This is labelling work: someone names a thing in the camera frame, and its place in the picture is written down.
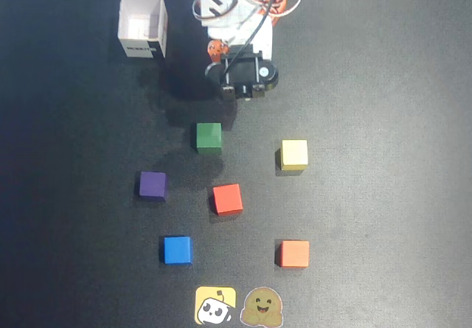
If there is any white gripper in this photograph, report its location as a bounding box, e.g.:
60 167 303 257
198 0 274 63

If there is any yellow wooden cube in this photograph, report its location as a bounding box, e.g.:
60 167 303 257
274 139 309 172

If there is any green wooden cube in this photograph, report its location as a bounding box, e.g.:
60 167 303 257
194 122 223 156

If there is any red wooden cube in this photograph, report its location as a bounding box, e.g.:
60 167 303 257
211 183 244 217

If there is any purple wooden cube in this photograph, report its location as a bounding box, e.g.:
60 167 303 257
139 170 170 202

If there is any blue wooden cube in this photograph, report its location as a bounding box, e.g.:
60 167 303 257
161 235 194 265

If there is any orange wooden cube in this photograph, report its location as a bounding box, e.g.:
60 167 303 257
275 240 310 269

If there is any white open cardboard box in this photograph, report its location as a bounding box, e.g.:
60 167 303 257
117 0 169 60

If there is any black table mat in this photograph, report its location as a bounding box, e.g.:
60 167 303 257
0 0 472 328

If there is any yellow robot logo sticker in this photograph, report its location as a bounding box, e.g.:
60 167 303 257
194 286 237 325

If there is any hugging face emoji sticker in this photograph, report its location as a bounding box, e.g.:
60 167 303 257
240 286 284 327

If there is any black camera cable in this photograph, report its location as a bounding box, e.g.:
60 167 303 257
221 0 281 86

